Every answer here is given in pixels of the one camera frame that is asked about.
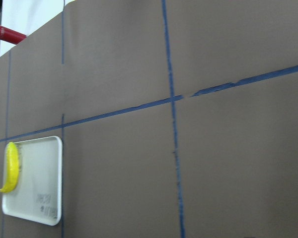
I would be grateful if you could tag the white bear tray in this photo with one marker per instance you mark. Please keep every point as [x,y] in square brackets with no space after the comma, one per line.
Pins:
[38,194]

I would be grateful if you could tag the red cylinder bottle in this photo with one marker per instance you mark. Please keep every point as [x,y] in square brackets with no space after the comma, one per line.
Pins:
[11,36]

